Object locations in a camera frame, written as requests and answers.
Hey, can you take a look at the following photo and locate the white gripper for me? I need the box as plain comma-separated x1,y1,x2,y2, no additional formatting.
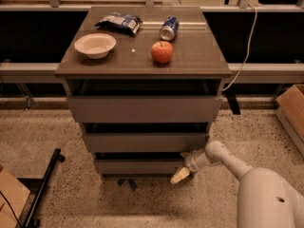
170,149,208,184

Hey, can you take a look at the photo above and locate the grey bottom drawer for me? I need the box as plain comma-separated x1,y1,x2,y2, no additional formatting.
94,152,183,175

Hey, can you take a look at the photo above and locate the grey drawer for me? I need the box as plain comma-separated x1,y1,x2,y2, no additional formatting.
66,79,222,124
83,123,209,153
94,152,183,175

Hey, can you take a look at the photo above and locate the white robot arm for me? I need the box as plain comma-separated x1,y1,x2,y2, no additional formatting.
171,141,304,228

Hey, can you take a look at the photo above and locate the grey middle drawer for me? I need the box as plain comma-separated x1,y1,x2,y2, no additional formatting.
83,123,209,153

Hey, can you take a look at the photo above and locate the grey drawer cabinet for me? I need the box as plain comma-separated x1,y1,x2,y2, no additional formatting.
54,6,232,180

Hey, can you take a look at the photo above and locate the grey top drawer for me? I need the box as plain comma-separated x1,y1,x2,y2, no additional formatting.
66,79,222,124

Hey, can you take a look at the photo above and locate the red apple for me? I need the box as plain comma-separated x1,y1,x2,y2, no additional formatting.
151,41,173,64

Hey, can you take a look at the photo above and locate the blue soda can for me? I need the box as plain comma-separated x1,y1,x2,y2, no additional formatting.
160,16,179,42

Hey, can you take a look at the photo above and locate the white bowl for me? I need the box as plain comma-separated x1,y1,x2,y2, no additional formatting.
74,33,116,59

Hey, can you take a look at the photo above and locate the black metal bar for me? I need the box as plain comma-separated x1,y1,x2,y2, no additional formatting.
22,148,66,228

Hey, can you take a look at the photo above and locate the blue white chip bag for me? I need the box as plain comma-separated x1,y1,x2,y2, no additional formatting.
96,12,142,35

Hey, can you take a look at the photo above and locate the cardboard box left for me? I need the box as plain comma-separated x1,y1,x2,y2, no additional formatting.
0,165,30,228

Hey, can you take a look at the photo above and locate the white cable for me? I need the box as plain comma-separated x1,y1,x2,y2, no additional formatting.
221,4,258,92

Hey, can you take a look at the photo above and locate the black cable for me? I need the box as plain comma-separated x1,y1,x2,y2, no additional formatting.
0,191,24,228

